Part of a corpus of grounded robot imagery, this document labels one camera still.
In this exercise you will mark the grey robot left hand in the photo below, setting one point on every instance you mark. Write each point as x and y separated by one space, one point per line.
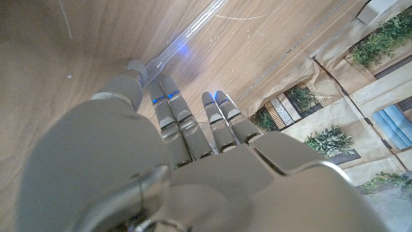
128 177

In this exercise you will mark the clear plastic pipette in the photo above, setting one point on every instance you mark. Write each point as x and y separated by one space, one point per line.
183 42

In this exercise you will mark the printed fabric backdrop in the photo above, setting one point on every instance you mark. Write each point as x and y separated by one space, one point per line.
322 112

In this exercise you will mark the white power strip box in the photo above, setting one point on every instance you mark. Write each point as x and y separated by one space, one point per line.
376 9

